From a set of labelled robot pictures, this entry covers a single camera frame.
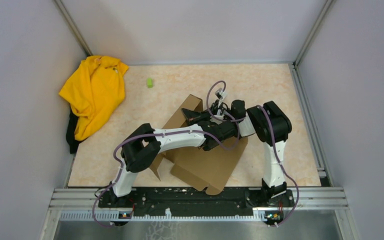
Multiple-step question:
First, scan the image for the yellow jacket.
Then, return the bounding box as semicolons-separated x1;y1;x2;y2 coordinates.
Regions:
58;55;129;141

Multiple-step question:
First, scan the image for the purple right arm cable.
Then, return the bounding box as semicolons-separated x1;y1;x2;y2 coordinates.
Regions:
206;80;300;228

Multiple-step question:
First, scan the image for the small green block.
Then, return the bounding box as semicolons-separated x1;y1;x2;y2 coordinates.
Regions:
146;78;154;88

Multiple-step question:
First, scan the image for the brown cardboard box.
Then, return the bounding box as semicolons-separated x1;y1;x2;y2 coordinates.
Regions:
148;94;249;196

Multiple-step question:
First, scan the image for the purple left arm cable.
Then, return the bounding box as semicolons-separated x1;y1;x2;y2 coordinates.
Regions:
91;129;241;228

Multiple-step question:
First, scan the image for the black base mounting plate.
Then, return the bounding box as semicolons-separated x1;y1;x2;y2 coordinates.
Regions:
98;187;295;217

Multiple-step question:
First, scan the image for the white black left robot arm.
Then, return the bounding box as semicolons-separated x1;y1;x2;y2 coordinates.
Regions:
110;120;241;207

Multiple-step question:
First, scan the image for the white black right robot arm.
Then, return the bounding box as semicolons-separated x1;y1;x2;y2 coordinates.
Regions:
181;99;292;206

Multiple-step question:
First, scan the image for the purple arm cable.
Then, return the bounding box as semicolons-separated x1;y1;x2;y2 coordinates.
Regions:
91;129;241;228
206;80;300;228

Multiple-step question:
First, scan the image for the aluminium corner post left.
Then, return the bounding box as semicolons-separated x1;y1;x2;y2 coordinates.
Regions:
52;0;93;57

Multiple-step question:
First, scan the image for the aluminium front frame rail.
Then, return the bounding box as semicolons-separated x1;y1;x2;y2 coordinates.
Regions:
49;187;349;223

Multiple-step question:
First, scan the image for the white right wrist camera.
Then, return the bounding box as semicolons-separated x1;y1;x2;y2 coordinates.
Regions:
214;88;227;102

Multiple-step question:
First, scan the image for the black cloth under jacket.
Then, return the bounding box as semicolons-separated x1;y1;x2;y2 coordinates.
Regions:
65;110;81;154

